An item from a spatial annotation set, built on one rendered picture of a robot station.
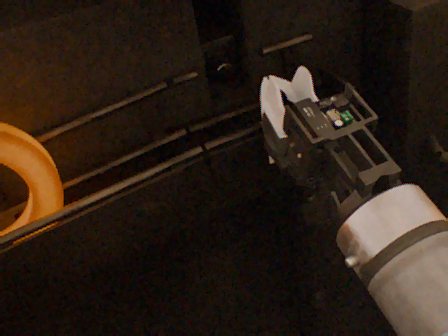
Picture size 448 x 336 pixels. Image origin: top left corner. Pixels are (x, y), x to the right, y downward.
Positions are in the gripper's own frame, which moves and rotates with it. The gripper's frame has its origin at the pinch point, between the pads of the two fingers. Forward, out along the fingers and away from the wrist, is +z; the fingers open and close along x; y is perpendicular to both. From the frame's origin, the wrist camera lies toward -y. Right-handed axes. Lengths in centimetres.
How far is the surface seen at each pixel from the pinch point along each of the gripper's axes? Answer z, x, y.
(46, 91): 9.6, 23.6, 1.5
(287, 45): 7.2, -6.0, -1.2
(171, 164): -2.3, 13.7, -3.6
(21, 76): 10.4, 25.5, 4.0
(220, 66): 9.4, 2.4, -3.1
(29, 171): 0.8, 28.1, -0.3
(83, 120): 7.0, 20.9, -2.1
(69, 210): -2.5, 25.8, -4.7
